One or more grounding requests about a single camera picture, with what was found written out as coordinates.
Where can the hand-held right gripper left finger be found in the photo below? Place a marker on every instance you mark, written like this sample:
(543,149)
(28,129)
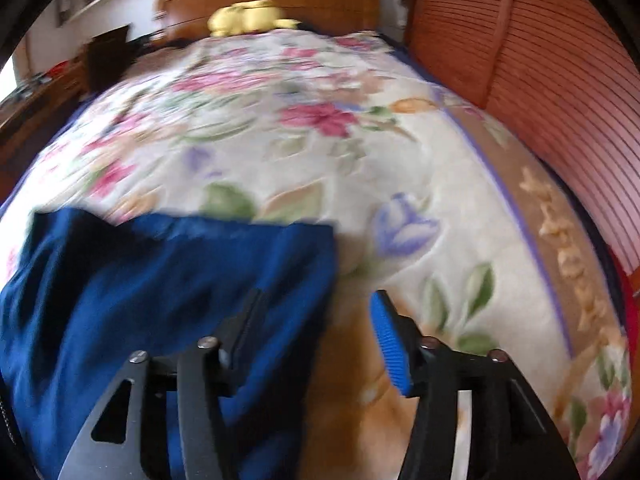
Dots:
(245,330)

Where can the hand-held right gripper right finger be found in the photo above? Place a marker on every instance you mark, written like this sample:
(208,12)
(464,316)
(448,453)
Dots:
(392,345)

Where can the navy blue blazer jacket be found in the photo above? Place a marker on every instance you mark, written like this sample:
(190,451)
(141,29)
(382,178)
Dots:
(165,300)

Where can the floral bed blanket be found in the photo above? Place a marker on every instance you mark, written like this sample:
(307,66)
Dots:
(300,150)

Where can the wooden desk cabinet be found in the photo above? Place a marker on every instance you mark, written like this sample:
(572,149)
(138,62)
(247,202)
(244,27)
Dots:
(35,115)

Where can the dark wooden chair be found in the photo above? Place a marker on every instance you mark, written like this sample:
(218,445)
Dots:
(107,57)

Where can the yellow plush toy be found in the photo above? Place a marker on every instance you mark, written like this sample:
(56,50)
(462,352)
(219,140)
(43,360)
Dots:
(245,17)

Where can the wooden bed headboard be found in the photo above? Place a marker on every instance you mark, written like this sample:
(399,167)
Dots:
(280,2)

